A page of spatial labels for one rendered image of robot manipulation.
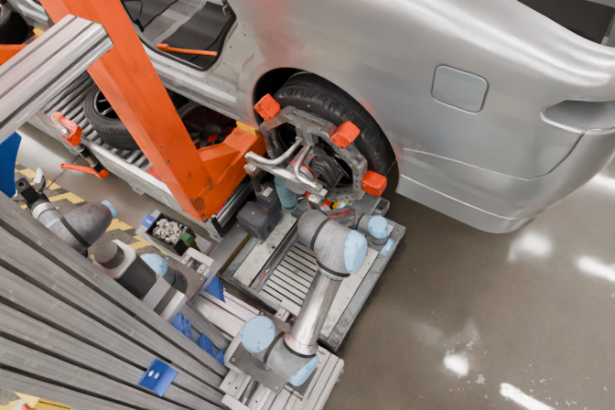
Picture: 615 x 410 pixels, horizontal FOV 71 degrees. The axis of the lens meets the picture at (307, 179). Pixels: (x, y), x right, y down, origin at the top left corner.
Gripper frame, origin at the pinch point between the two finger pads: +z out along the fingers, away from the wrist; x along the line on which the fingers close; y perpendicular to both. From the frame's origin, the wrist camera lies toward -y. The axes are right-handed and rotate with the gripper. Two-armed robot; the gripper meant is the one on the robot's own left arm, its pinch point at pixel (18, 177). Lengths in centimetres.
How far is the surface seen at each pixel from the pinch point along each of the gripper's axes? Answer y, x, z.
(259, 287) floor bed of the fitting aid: 110, 62, -51
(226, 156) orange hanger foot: 38, 80, -15
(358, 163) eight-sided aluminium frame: 12, 104, -82
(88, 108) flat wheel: 66, 56, 112
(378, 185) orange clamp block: 21, 107, -91
